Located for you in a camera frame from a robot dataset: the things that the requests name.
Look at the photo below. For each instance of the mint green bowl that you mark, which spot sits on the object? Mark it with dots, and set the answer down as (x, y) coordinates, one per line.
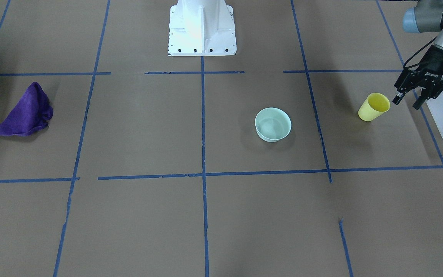
(272, 124)

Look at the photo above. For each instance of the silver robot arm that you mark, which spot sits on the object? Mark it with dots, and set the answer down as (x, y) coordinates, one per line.
(425, 17)

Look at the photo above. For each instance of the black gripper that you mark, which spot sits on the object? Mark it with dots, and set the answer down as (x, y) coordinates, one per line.
(426, 74)

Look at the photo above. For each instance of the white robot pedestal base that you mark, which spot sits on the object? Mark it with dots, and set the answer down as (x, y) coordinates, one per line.
(202, 28)

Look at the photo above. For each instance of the yellow plastic cup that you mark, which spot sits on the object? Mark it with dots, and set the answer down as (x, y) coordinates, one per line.
(374, 106)

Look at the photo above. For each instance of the purple cloth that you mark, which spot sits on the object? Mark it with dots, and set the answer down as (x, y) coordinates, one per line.
(31, 114)

